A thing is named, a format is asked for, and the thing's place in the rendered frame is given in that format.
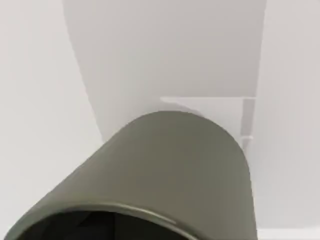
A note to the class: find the olive grey cup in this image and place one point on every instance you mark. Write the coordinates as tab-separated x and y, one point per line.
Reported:
160	165

